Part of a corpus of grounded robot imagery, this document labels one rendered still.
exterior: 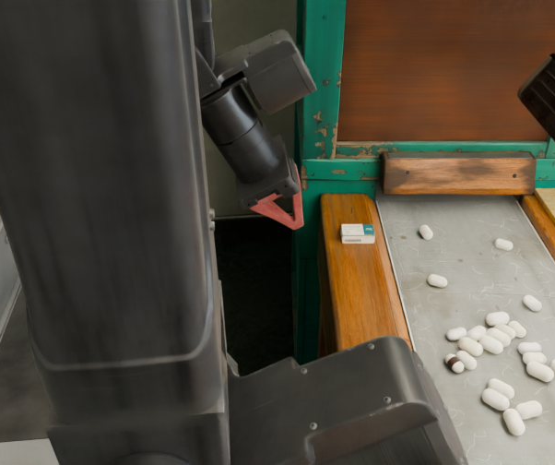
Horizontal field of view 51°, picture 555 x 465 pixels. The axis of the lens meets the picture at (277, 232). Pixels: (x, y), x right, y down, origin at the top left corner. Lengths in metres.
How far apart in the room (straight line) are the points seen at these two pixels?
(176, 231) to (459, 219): 1.09
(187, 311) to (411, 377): 0.11
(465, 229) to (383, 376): 0.97
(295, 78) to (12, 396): 0.38
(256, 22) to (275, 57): 1.36
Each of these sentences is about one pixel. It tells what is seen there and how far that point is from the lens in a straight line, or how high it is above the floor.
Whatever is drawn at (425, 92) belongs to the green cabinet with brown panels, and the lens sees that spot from 1.16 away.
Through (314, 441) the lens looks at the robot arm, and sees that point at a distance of 0.24.
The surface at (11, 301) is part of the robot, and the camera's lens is 0.60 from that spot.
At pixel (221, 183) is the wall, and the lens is 2.20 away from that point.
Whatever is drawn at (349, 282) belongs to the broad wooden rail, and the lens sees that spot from 0.99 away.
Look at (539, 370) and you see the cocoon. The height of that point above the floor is 0.76.
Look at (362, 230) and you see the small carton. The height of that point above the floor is 0.78.
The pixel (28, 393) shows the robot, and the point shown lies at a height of 1.04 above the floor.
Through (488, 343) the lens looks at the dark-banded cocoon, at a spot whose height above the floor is 0.76.
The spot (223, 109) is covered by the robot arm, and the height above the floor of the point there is 1.16.
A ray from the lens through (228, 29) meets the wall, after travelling 1.96.
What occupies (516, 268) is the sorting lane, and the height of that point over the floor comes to 0.74.
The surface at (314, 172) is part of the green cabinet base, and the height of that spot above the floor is 0.81.
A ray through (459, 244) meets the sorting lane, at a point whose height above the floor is 0.74.
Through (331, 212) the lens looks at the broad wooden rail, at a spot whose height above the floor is 0.76.
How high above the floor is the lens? 1.41
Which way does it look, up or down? 36 degrees down
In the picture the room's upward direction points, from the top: straight up
